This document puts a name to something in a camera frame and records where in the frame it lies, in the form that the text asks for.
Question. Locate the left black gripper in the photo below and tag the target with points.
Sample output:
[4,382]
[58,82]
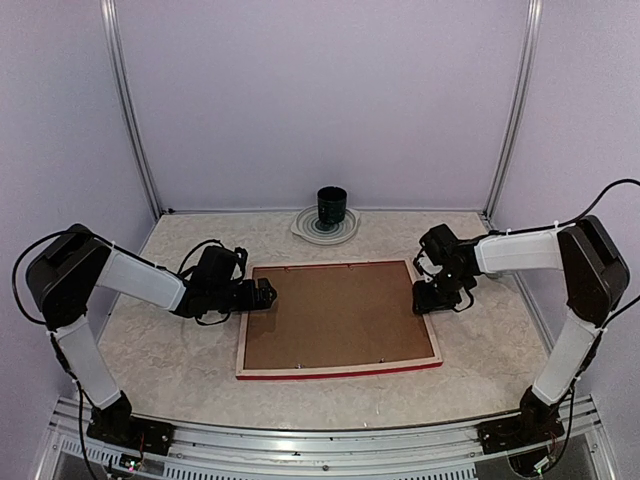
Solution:
[250,302]

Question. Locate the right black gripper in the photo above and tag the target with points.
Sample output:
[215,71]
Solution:
[425,304]

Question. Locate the red wooden picture frame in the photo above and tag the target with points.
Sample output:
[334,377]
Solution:
[240,350]

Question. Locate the brown cardboard backing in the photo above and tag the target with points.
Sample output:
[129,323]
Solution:
[340,315]

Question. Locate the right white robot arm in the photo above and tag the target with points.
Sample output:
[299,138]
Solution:
[588,275]

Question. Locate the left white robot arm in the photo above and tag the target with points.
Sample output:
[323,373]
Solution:
[76,265]

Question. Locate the white striped ceramic plate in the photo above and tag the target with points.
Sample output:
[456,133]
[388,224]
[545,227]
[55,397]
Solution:
[306,225]

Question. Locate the dark green cup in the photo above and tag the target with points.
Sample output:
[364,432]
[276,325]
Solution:
[331,205]

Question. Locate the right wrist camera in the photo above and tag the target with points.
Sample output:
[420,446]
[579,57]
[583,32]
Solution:
[424,267]

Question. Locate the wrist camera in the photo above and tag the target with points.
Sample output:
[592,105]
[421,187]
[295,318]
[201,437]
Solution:
[424,267]
[241,260]

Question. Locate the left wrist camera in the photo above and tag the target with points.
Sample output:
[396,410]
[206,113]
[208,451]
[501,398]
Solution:
[241,260]

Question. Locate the aluminium front rail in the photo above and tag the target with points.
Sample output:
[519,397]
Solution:
[453,450]

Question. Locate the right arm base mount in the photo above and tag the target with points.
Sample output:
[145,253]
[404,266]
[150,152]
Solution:
[536,425]

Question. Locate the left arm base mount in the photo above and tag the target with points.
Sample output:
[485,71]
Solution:
[116,425]

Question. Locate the right aluminium corner post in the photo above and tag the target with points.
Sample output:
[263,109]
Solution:
[517,106]

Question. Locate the aluminium corner post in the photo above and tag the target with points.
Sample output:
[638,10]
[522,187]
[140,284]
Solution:
[115,48]
[517,106]

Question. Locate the left aluminium corner post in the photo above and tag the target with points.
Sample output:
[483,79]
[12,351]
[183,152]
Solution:
[115,48]

